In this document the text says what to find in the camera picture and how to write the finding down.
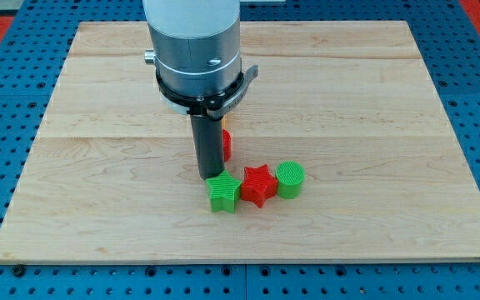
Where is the red star block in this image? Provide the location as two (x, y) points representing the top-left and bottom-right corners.
(241, 164), (278, 208)

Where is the green cylinder block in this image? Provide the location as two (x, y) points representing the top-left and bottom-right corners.
(275, 161), (306, 199)

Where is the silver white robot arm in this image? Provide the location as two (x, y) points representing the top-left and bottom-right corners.
(142, 0), (242, 114)

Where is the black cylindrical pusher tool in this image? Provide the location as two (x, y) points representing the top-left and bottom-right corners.
(191, 116), (224, 180)

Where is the green star block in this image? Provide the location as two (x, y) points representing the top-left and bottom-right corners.
(206, 170), (242, 213)

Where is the wooden board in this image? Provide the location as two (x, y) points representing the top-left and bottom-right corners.
(0, 20), (480, 266)

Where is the red block behind tool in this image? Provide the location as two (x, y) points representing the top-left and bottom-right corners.
(222, 129), (232, 162)

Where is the black clamp ring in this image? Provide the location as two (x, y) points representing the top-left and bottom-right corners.
(155, 64), (260, 122)

